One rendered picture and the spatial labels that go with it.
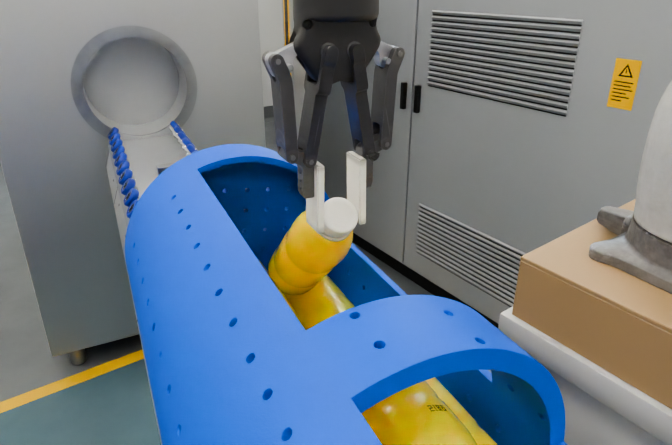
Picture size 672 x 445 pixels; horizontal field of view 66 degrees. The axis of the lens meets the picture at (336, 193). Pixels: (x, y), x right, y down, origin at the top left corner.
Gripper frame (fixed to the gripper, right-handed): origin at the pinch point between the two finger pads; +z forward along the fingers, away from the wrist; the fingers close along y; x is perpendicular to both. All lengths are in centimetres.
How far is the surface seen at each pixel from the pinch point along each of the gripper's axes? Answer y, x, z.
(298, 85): -26, -75, 4
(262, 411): 14.5, 20.4, 3.8
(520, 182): -118, -89, 49
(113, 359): 30, -149, 123
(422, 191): -110, -139, 69
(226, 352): 15.0, 13.9, 4.1
